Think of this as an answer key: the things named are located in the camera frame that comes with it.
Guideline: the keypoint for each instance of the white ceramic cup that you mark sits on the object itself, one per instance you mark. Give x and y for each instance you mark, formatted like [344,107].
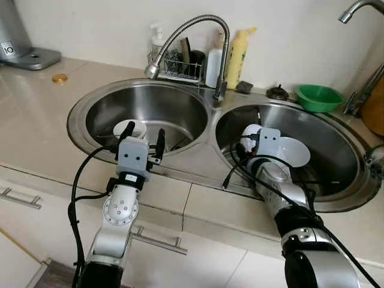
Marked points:
[133,127]

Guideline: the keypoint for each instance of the white floral plate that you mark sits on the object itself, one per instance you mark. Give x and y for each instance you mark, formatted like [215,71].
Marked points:
[294,151]

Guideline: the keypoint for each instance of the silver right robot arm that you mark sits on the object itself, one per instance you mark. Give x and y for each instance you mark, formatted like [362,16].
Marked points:
[288,192]

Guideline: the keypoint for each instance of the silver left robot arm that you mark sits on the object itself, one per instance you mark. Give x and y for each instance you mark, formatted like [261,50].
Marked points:
[120,210]

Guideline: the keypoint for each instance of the stainless steel double sink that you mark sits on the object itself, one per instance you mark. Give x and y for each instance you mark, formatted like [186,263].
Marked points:
[168,108]

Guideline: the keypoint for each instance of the small black sponge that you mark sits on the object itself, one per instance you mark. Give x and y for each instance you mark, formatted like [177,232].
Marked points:
[244,87]

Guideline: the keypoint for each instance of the black sink stopper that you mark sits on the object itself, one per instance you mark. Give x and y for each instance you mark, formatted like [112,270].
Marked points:
[278,93]

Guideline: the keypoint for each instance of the green plastic bowl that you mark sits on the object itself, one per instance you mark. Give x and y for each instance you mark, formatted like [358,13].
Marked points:
[320,98]

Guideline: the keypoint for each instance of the gold jar lid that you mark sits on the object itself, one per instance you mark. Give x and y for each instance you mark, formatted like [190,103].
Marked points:
[59,78]

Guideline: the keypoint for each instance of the white plastic bottle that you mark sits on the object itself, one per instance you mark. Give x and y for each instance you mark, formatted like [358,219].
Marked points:
[213,66]

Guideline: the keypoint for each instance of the yellow detergent bottle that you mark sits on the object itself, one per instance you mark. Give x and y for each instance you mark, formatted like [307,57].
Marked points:
[237,57]

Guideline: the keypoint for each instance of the clear soap pump bottle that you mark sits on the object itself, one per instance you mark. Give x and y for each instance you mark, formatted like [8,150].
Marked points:
[157,42]

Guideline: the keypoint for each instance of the chrome gooseneck faucet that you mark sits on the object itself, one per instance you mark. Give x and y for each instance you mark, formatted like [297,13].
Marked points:
[355,105]

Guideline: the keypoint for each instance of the white base cabinet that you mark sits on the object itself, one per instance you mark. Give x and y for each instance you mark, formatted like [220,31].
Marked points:
[210,264]

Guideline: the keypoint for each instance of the brown wooden board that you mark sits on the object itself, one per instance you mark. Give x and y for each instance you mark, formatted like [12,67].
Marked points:
[375,111]

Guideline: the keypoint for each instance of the round shiny steel object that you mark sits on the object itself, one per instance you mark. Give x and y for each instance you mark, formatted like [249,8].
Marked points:
[375,162]

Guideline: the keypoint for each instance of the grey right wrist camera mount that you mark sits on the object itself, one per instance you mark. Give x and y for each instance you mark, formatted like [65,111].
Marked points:
[268,142]

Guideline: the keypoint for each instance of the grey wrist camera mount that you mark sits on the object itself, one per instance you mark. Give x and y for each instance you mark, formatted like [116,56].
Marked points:
[133,155]
[268,142]

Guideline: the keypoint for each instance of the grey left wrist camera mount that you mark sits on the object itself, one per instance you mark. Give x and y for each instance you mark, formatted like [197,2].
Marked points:
[133,155]

